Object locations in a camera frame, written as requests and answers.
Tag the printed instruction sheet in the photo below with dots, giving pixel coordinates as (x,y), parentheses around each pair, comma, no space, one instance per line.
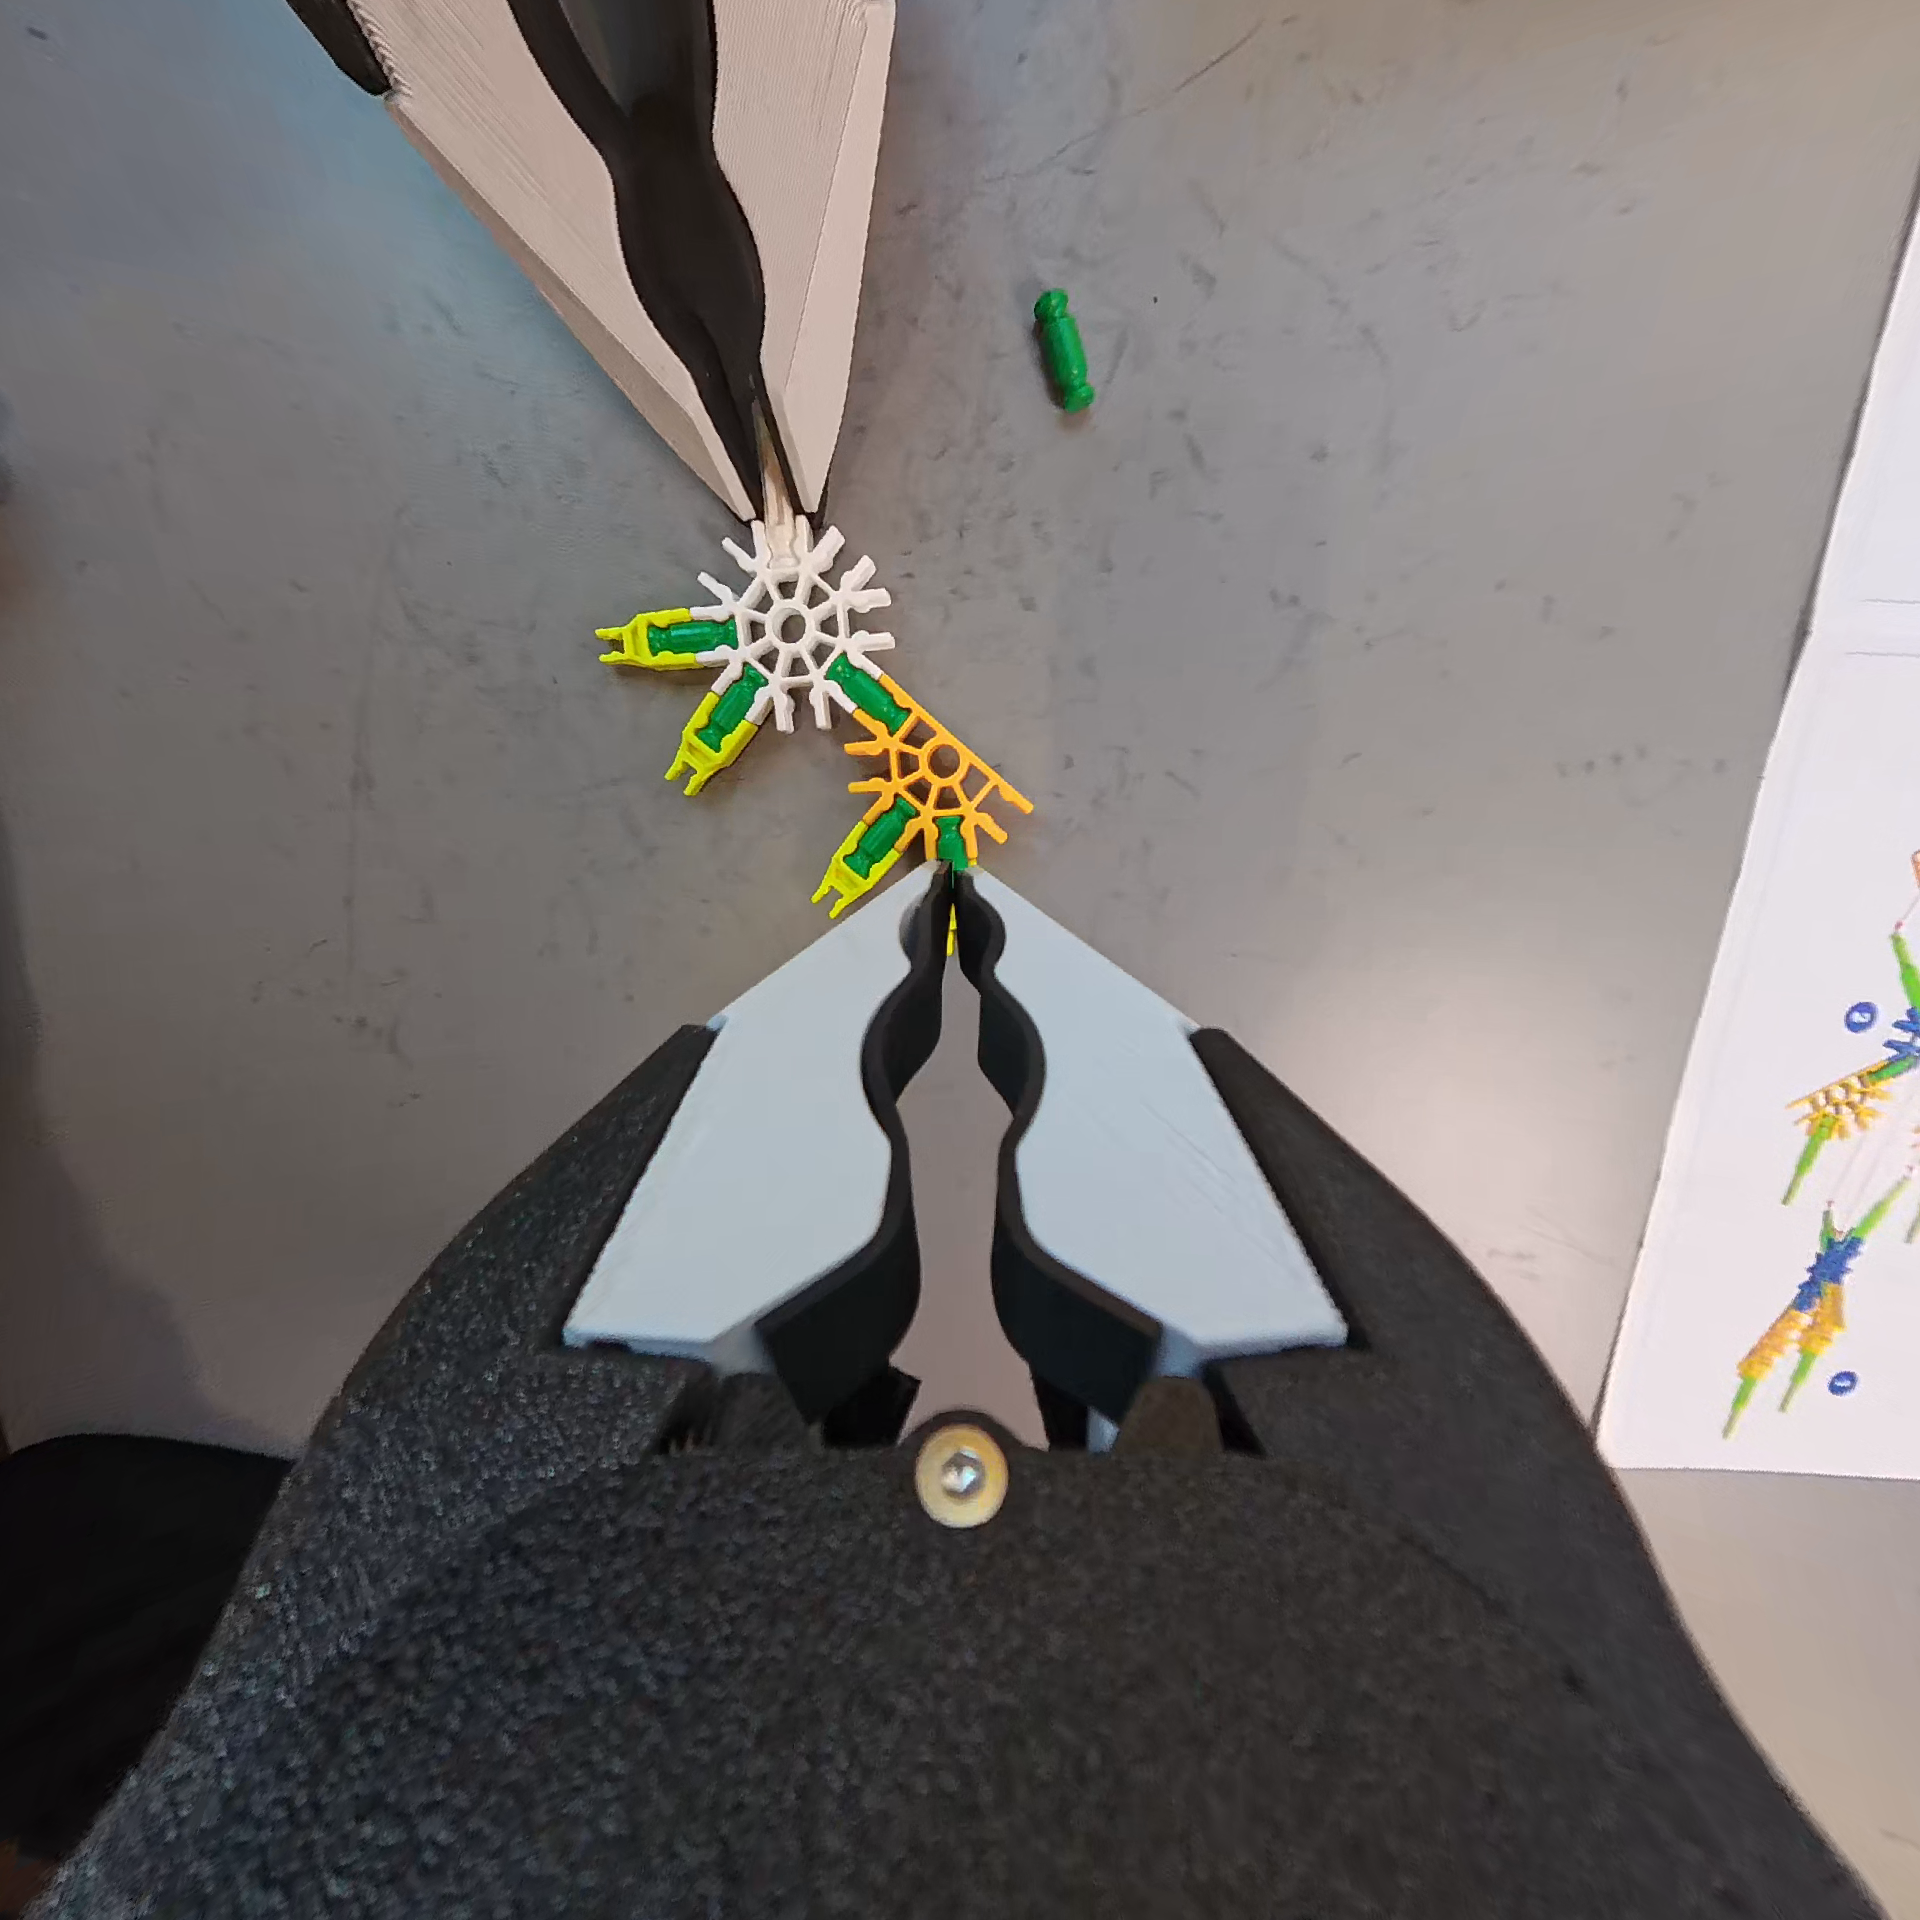
(1769,902)

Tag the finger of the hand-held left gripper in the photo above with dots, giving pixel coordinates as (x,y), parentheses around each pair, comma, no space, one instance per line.
(494,119)
(809,181)

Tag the orange half-circle connector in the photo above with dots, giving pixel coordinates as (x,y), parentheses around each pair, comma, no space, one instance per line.
(974,757)

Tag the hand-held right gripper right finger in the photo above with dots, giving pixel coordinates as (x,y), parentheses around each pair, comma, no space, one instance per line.
(1171,1184)

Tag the white snowflake connector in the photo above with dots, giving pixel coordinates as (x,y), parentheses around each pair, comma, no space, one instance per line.
(757,600)

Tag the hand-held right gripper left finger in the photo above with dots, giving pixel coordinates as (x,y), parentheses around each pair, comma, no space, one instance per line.
(751,1172)

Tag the white plastic rod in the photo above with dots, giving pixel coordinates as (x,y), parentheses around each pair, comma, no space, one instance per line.
(772,475)

